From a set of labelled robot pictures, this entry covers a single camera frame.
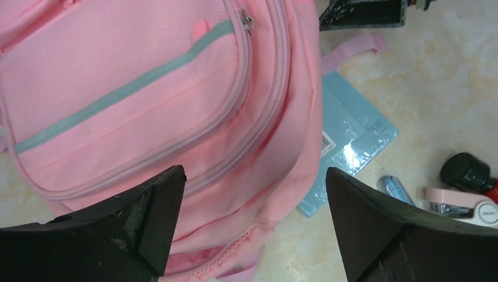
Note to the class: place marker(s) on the red black stamp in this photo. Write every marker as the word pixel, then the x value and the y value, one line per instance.
pixel 467 173

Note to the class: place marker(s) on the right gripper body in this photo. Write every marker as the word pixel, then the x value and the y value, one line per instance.
pixel 361 14

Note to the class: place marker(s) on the pink student backpack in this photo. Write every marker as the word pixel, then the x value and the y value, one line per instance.
pixel 99 96

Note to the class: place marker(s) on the white pink eraser case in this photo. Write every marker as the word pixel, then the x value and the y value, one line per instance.
pixel 470 208

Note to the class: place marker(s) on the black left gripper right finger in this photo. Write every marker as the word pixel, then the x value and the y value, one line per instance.
pixel 384 239

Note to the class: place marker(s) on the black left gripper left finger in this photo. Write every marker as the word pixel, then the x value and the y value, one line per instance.
pixel 126 237

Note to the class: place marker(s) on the light blue notebook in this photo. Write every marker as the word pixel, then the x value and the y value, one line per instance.
pixel 354 132

